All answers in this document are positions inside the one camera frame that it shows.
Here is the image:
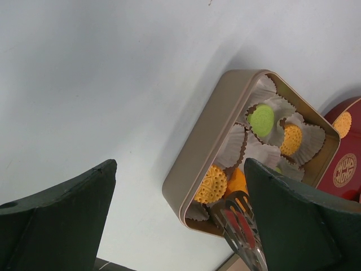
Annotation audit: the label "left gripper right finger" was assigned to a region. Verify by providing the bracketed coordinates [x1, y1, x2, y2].
[244, 158, 360, 270]

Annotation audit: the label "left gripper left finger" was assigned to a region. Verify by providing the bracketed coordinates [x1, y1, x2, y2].
[1, 159, 117, 270]

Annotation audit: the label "metal serving tongs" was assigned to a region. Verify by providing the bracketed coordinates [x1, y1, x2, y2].
[208, 191, 268, 270]

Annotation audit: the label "orange fish-shaped cookie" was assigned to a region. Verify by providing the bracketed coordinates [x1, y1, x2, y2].
[224, 168, 249, 198]

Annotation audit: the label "orange biscuit cookie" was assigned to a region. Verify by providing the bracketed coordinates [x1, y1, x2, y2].
[280, 124, 302, 156]
[194, 165, 227, 204]
[333, 111, 352, 138]

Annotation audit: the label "orange biscuit cookie bottom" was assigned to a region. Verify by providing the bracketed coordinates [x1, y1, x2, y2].
[194, 165, 227, 204]

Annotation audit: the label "red round tray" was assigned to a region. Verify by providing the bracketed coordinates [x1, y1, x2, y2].
[316, 96, 360, 203]

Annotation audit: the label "gold tin lid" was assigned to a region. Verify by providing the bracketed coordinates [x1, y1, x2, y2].
[218, 254, 250, 271]

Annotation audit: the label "white paper cookie cups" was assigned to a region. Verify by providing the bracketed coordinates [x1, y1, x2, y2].
[186, 76, 325, 221]

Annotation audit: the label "gold cookie tin box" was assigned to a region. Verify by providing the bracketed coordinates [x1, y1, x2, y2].
[162, 69, 341, 237]

